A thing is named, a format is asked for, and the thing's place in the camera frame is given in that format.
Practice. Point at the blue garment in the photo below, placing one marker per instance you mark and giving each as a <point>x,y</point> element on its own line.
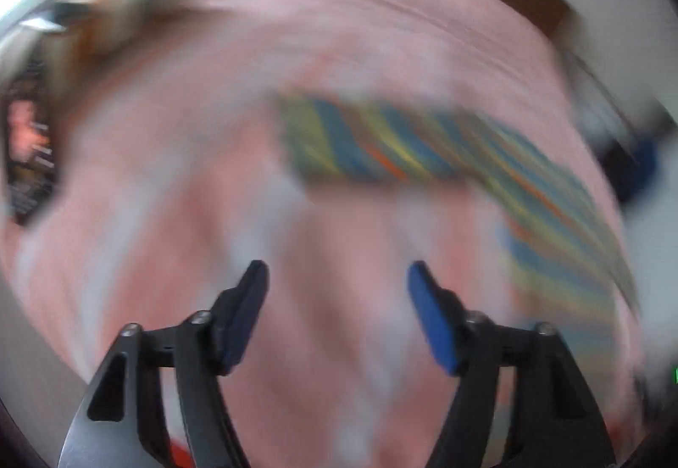
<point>643,163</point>

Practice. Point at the black garment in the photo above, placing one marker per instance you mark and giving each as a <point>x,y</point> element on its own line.
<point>617,158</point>

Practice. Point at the orange cloth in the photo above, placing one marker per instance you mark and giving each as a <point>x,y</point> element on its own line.
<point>180,455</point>

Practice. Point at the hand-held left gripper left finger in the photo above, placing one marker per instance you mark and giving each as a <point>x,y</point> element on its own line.
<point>241,319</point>

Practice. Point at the pink striped bed sheet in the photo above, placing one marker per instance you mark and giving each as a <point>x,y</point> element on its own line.
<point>185,182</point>

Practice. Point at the colourful striped cloth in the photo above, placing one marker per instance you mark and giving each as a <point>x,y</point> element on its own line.
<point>371,145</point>

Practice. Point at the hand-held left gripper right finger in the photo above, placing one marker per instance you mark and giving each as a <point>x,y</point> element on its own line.
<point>434,319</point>

